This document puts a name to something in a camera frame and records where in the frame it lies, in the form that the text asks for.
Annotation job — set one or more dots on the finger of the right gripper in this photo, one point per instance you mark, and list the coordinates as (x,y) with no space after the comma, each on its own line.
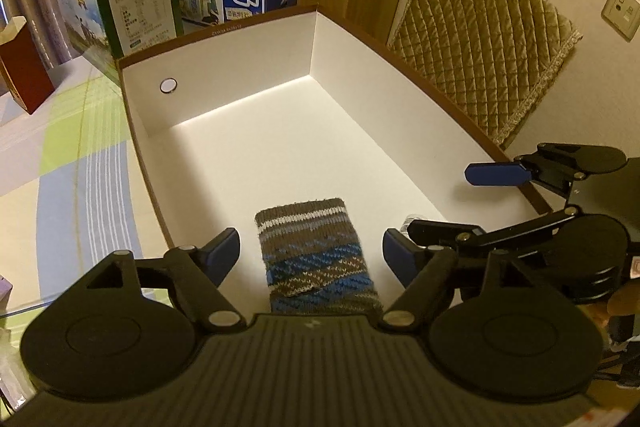
(460,237)
(555,175)

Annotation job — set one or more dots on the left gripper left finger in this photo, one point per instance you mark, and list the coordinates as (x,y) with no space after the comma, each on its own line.
(197,273)

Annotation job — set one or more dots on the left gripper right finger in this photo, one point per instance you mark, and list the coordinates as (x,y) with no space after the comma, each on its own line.
(424,272)

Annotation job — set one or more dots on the person's right hand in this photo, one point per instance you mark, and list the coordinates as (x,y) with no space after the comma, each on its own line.
(625,301)

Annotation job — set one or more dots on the quilted chair cushion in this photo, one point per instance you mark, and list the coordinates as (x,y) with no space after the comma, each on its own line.
(494,59)

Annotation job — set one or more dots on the brown cardboard storage box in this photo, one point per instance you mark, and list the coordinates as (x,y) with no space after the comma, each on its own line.
(295,106)

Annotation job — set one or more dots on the dark red gift box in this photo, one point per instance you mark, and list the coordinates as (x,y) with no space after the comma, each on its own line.
(21,67)

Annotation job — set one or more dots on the single wall socket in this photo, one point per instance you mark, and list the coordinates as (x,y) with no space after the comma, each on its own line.
(623,16)

